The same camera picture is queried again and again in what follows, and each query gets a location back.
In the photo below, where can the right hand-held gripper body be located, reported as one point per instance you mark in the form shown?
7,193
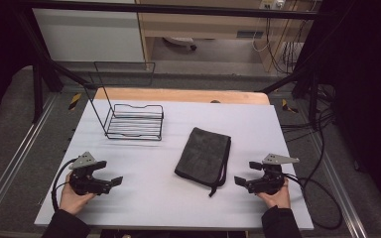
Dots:
269,180

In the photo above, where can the person's right hand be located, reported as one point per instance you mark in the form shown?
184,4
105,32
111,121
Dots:
278,199

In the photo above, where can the white cabinet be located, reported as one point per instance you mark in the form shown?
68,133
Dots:
89,33

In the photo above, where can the white power strip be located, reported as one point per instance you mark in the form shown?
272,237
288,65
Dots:
272,4

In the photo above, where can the black metal frame leg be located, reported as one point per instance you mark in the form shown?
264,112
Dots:
39,82
312,95

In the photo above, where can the light wooden desk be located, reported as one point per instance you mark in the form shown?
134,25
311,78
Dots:
191,24

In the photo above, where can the aluminium floor rail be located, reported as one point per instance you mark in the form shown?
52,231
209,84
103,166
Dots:
16,155
335,185

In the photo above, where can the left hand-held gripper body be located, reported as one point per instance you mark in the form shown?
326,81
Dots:
83,181

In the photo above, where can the black metal frame bar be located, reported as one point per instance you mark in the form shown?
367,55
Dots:
165,8

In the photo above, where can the dark grey towel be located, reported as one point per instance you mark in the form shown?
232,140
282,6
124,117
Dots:
204,157

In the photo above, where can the person's left hand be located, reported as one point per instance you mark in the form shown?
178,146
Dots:
72,200

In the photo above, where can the white object with black end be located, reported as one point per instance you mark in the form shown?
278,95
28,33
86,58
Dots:
178,41

